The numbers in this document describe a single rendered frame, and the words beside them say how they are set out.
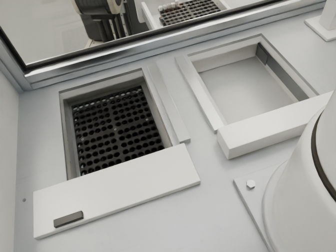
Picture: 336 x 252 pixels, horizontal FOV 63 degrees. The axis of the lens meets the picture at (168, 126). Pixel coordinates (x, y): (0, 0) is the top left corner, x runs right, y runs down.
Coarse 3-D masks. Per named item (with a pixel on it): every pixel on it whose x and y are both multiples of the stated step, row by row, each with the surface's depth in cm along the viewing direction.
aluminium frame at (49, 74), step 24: (288, 0) 68; (312, 0) 69; (192, 24) 66; (216, 24) 66; (240, 24) 68; (0, 48) 54; (96, 48) 63; (120, 48) 63; (144, 48) 65; (168, 48) 67; (24, 72) 61; (48, 72) 62; (72, 72) 63
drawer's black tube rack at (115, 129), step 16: (128, 96) 66; (144, 96) 65; (80, 112) 66; (96, 112) 64; (112, 112) 63; (128, 112) 63; (144, 112) 62; (80, 128) 61; (96, 128) 61; (112, 128) 60; (128, 128) 60; (144, 128) 60; (80, 144) 62; (96, 144) 58; (112, 144) 58; (128, 144) 61; (144, 144) 58; (160, 144) 57; (80, 160) 56; (96, 160) 59; (112, 160) 55; (128, 160) 59
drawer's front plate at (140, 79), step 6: (138, 78) 77; (114, 84) 76; (120, 84) 76; (126, 84) 77; (132, 84) 78; (96, 90) 75; (102, 90) 76; (108, 90) 76; (72, 96) 74; (78, 96) 75; (84, 96) 75; (90, 96) 76
